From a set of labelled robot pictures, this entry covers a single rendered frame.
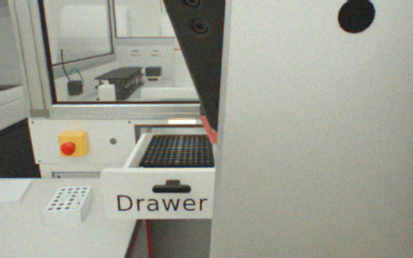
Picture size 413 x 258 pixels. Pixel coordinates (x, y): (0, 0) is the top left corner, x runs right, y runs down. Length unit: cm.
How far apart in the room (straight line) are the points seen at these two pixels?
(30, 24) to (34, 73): 13
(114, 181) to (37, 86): 47
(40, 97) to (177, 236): 63
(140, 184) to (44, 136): 49
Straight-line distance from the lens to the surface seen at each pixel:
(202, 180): 62
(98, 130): 98
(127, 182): 64
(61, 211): 80
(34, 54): 101
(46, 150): 107
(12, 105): 163
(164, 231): 112
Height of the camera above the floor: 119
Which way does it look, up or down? 17 degrees down
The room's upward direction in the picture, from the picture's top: straight up
